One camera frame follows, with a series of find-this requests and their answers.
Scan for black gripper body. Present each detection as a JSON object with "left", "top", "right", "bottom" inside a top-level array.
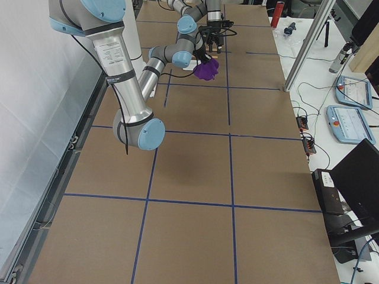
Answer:
[
  {"left": 194, "top": 44, "right": 209, "bottom": 61},
  {"left": 200, "top": 20, "right": 225, "bottom": 44}
]

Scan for purple towel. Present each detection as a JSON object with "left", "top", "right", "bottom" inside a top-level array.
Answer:
[{"left": 193, "top": 58, "right": 219, "bottom": 81}]

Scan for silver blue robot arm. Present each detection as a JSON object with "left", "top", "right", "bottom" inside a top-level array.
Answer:
[
  {"left": 166, "top": 1, "right": 233, "bottom": 53},
  {"left": 49, "top": 1, "right": 220, "bottom": 150}
]

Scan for dark blue folded umbrella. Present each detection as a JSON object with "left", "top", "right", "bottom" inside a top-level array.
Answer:
[{"left": 284, "top": 22, "right": 296, "bottom": 36}]

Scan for red cylinder tube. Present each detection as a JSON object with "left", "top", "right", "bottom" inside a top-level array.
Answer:
[{"left": 271, "top": 1, "right": 285, "bottom": 28}]

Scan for grey water bottle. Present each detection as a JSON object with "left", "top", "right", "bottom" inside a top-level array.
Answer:
[{"left": 329, "top": 41, "right": 355, "bottom": 74}]

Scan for blue teach pendant far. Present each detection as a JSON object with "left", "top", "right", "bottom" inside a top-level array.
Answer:
[{"left": 335, "top": 76, "right": 372, "bottom": 109}]

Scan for blue teach pendant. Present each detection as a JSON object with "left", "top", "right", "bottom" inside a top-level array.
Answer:
[
  {"left": 335, "top": 76, "right": 372, "bottom": 109},
  {"left": 326, "top": 105, "right": 376, "bottom": 145}
]

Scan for blue teach pendant near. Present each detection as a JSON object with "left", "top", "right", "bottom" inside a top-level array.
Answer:
[{"left": 326, "top": 105, "right": 376, "bottom": 145}]

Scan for black monitor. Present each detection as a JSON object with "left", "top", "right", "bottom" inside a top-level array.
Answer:
[{"left": 328, "top": 138, "right": 379, "bottom": 246}]

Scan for black box device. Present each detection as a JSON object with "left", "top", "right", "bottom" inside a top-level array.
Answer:
[{"left": 311, "top": 169, "right": 346, "bottom": 216}]

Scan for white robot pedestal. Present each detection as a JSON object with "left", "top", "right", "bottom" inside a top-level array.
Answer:
[{"left": 123, "top": 0, "right": 158, "bottom": 98}]

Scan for aluminium frame post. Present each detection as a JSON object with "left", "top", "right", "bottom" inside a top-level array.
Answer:
[{"left": 284, "top": 0, "right": 336, "bottom": 92}]

